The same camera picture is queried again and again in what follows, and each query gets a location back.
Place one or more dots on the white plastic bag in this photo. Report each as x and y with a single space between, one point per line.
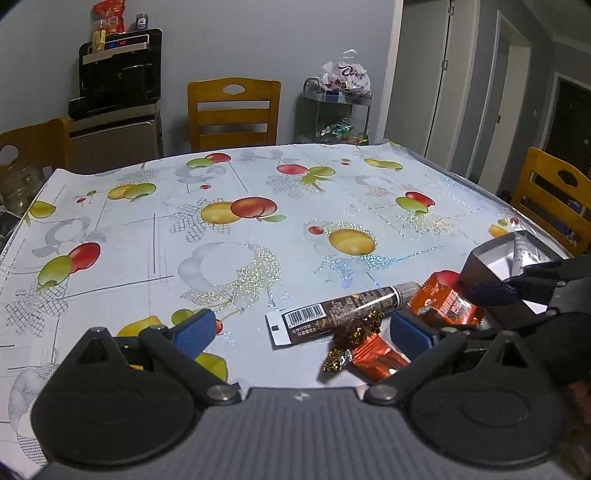
346 74

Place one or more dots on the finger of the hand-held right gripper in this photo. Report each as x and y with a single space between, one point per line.
508 296
540 274

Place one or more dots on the grey room door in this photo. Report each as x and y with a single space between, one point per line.
503 115

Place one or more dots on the brown snack bar tube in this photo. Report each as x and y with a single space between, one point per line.
332 314

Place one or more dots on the red snack bag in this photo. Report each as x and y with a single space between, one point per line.
111 16

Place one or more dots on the dark patterned cloth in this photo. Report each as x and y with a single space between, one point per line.
8 230

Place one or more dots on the dark entry door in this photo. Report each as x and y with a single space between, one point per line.
572 120

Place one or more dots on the plain orange snack packet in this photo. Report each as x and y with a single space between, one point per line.
378 357

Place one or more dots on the small dark bottle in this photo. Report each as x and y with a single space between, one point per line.
141 22

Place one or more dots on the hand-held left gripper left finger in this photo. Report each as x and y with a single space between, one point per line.
194 334

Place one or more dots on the white double door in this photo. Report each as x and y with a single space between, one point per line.
415 92

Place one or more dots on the wooden chair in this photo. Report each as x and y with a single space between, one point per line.
46 138
540 180
231 108

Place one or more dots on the green wrapped snacks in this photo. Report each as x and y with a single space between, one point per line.
341 131

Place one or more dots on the small yellow bottle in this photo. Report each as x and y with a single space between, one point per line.
99 41

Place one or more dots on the fruit printed tablecloth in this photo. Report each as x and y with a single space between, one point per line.
138 254

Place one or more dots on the grey cardboard box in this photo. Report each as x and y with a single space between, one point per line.
480 267

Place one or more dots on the gold brown candy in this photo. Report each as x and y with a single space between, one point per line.
358 328
337 359

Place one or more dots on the metal trolley cart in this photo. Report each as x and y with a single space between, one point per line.
302 115

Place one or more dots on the black silver water dispenser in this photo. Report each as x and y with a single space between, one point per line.
115 134

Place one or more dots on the orange brown-label snack packet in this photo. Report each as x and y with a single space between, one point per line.
443 302

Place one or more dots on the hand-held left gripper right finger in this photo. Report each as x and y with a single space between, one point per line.
411 334

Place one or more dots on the glass jar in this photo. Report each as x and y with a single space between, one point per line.
18 189

